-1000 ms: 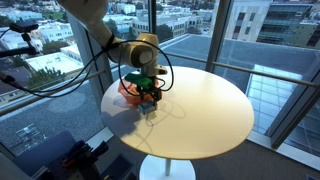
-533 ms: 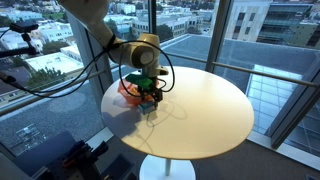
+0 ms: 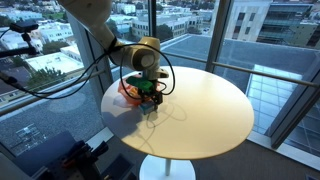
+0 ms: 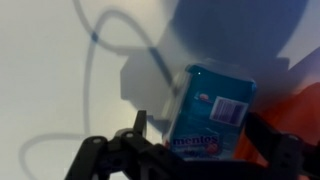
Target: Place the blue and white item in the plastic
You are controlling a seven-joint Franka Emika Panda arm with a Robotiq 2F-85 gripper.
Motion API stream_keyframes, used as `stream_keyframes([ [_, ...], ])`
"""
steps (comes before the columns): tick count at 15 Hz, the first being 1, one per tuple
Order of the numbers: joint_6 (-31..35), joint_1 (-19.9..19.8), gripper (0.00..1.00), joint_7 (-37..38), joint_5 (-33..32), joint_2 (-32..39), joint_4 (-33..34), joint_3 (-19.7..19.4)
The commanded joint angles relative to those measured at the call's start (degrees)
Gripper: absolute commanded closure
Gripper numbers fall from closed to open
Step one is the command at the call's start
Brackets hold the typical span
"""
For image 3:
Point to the black camera on stand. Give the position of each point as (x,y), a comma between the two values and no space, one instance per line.
(24,26)

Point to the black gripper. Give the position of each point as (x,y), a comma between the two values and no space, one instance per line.
(150,94)

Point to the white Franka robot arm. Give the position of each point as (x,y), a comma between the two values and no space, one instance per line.
(96,23)

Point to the black equipment with orange part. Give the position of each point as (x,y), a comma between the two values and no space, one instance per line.
(83,163)

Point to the grey metal window railing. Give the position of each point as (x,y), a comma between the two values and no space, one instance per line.
(266,74)
(50,91)

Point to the blue white mints container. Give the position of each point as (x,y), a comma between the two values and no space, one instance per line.
(147,108)

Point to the orange plastic bag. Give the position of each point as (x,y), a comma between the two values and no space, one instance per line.
(128,95)

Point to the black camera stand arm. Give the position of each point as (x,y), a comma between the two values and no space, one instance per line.
(16,51)

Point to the white table pedestal base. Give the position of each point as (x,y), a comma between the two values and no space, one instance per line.
(166,170)

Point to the grey window mullion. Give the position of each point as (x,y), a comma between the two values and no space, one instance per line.
(218,33)
(95,70)

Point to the dark blue box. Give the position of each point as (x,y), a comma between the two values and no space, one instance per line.
(43,153)

